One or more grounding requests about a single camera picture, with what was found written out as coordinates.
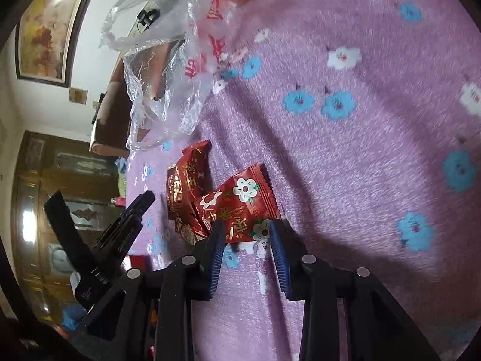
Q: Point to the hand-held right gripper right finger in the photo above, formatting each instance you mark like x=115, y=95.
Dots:
x=280, y=259

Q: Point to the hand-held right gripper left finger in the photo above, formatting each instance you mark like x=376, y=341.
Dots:
x=215, y=259

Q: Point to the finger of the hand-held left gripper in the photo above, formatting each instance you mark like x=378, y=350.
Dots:
x=137, y=207

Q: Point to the red flower-print snack packet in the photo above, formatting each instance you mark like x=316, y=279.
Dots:
x=240, y=203

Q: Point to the green patterned bedding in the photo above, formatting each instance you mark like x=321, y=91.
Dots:
x=121, y=180

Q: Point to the dark red snack packet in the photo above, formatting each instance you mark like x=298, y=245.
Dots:
x=184, y=188

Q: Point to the brown wooden headboard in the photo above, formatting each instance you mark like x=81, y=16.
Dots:
x=109, y=120

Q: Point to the wooden cabinet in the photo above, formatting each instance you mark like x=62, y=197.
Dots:
x=41, y=180

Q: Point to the purple floral blanket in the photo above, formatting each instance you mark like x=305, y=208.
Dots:
x=338, y=150

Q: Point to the clear plastic bag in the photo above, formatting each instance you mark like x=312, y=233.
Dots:
x=176, y=67

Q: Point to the small wall frame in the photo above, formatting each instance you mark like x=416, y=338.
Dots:
x=77, y=95

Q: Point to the framed wall painting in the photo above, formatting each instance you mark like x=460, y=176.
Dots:
x=49, y=34

